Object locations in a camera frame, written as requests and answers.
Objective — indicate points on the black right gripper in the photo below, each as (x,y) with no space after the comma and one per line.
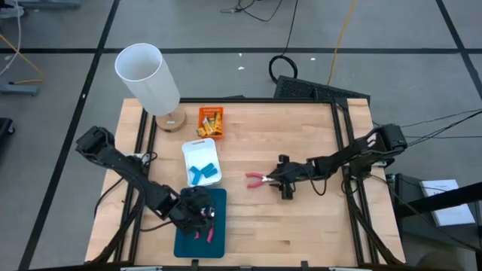
(297,171)

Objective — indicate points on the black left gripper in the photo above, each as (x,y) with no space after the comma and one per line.
(194,201)

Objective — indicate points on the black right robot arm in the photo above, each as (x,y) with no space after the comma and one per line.
(354,154)

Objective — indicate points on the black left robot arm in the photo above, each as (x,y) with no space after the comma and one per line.
(113,158)

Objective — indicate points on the teal plastic bin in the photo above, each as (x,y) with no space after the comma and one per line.
(218,248)

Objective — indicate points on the white plastic bin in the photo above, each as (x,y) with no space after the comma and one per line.
(199,150)

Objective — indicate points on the black perforated computer case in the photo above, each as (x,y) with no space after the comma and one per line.
(301,89)

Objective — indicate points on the orange plastic basket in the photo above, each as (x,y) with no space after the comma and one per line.
(205,110)

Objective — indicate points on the white cylinder lamp, wooden base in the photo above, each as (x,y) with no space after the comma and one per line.
(150,83)

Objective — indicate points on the black side cart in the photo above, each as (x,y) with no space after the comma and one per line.
(433,201)

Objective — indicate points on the white paper booklet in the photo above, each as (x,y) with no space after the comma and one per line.
(452,216)

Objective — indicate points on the black chair base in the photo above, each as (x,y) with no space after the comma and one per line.
(5,130)

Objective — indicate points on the grey desk foot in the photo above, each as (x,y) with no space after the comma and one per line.
(49,3)
(19,89)

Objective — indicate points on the black frame clamp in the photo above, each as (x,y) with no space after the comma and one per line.
(194,265)
(305,266)

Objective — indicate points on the silver metal bracket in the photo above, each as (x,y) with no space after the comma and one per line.
(350,269)
(141,268)

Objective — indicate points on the black aluminium table frame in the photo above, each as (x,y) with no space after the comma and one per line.
(256,100)

